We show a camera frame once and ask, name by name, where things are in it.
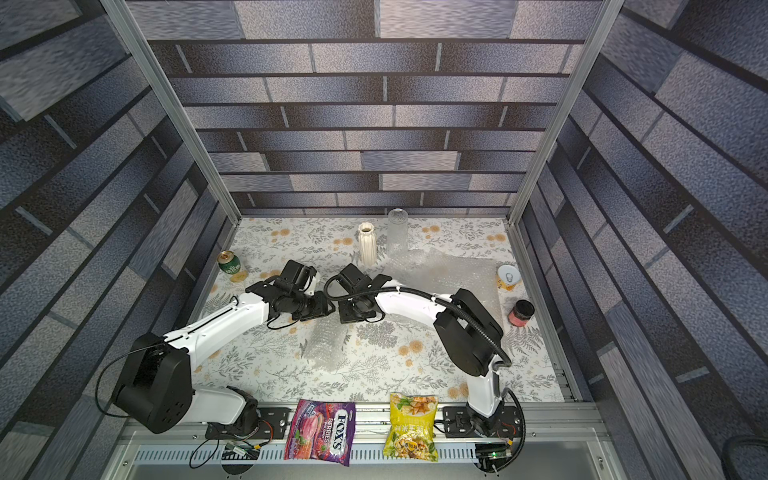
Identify purple Fox's candy bag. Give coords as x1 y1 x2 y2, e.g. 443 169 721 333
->
284 399 357 467

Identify white lidded cup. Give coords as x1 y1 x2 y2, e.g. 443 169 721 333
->
497 264 522 291

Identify white ribbed ceramic vase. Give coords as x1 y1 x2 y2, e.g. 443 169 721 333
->
358 222 378 267

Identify aluminium front rail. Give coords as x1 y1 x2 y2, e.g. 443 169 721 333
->
101 404 627 479

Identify green drink can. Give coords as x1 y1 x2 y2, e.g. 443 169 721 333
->
217 251 242 276

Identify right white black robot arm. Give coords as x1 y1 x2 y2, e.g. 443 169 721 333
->
323 264 511 419

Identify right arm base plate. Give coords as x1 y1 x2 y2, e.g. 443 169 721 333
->
441 404 525 439

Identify right black corrugated cable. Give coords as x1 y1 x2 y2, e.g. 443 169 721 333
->
322 274 529 472

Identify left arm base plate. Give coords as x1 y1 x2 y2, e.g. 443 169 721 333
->
205 407 291 441

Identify yellow snack bag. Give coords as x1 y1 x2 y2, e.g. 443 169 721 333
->
383 392 439 462

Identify dark red jar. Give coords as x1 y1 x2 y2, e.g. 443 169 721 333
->
507 299 535 328

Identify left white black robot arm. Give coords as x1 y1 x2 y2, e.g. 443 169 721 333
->
110 260 335 438

